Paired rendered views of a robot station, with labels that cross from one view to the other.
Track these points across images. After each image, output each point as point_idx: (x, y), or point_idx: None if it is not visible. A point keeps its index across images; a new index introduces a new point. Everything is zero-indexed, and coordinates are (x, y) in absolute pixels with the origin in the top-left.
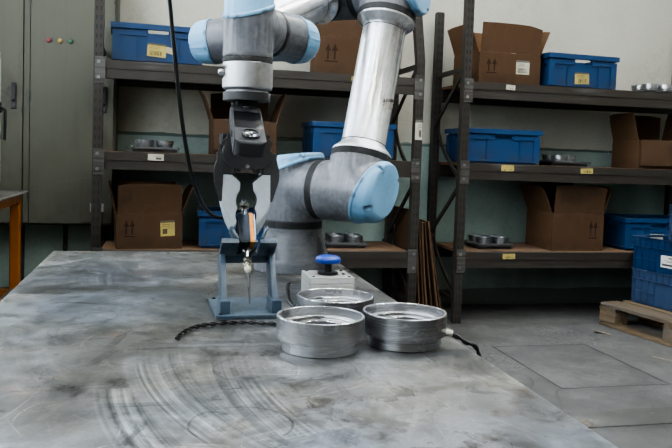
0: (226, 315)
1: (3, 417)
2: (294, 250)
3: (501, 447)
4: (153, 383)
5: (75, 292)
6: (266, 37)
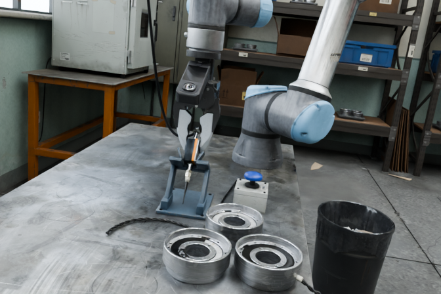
0: (163, 211)
1: None
2: (255, 151)
3: None
4: (39, 288)
5: (101, 166)
6: (217, 10)
